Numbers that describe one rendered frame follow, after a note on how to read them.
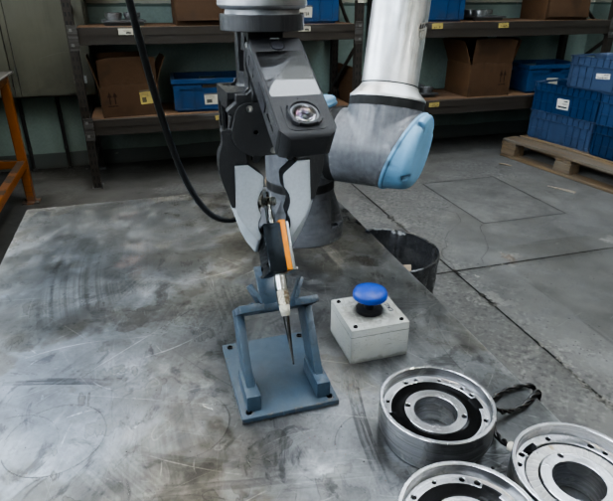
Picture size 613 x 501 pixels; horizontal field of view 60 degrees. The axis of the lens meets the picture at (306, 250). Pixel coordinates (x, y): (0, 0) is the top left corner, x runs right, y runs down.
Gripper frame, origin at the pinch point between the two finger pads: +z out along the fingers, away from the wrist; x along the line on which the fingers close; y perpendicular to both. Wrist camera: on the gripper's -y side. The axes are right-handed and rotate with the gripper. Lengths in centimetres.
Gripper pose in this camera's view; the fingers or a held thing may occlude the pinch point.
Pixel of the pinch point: (273, 240)
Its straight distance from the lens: 51.8
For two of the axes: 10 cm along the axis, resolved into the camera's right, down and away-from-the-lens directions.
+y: -2.9, -4.1, 8.6
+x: -9.6, 1.3, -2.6
